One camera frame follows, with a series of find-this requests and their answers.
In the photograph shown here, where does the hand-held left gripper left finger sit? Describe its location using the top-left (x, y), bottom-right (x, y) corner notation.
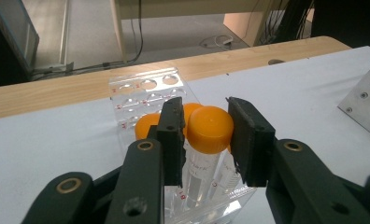
top-left (147, 96), bottom-right (187, 188)

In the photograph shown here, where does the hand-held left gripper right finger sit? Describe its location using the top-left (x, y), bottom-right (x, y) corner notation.
top-left (225, 96), bottom-right (277, 188)

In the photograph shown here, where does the orange capped test tube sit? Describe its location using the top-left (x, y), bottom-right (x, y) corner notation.
top-left (135, 112), bottom-right (161, 141)
top-left (215, 144), bottom-right (242, 200)
top-left (182, 102), bottom-right (205, 138)
top-left (181, 105), bottom-right (235, 211)

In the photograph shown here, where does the clear acrylic tube rack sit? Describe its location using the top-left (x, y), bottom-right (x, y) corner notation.
top-left (107, 66), bottom-right (257, 224)

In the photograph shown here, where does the metal tube rack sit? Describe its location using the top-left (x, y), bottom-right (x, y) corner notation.
top-left (336, 64), bottom-right (370, 143)

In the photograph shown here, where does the beige wooden desk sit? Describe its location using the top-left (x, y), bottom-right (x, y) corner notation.
top-left (109, 0), bottom-right (287, 64)

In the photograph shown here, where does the grey cabinet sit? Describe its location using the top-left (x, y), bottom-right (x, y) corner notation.
top-left (0, 0), bottom-right (40, 74)

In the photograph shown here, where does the white cable with adapter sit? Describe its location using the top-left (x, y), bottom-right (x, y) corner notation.
top-left (200, 34), bottom-right (237, 50)

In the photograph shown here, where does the black floor cable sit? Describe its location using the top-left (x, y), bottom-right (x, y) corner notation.
top-left (30, 0), bottom-right (144, 78)

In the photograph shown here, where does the black stand with cables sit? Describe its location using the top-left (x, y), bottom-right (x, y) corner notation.
top-left (261, 0), bottom-right (315, 45)

